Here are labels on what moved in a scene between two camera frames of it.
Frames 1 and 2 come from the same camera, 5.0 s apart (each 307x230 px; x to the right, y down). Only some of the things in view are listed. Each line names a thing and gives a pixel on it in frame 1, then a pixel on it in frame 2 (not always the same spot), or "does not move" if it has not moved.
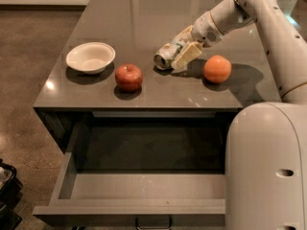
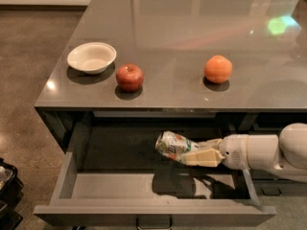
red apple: x=129 y=78 does not move
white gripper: x=204 y=28 → x=233 y=152
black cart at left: x=11 y=195 does not move
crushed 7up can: x=166 y=54 → x=173 y=145
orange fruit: x=217 y=69 does not move
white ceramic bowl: x=90 y=57 does not move
